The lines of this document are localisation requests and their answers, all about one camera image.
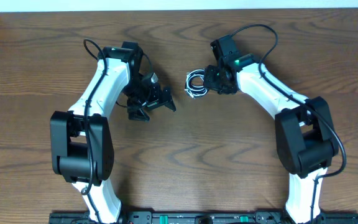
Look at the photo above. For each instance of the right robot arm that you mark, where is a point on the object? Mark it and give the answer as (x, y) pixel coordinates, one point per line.
(305, 144)

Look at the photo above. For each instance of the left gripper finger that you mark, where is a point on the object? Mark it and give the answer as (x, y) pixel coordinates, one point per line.
(137, 114)
(167, 99)

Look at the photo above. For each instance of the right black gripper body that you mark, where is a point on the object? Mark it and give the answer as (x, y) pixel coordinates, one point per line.
(214, 81)

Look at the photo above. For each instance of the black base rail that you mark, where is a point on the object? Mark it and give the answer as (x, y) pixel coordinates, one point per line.
(261, 216)

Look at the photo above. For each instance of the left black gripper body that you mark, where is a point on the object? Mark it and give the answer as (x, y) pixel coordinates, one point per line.
(142, 96)

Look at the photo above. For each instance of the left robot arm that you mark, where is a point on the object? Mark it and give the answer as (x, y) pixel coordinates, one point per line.
(81, 144)

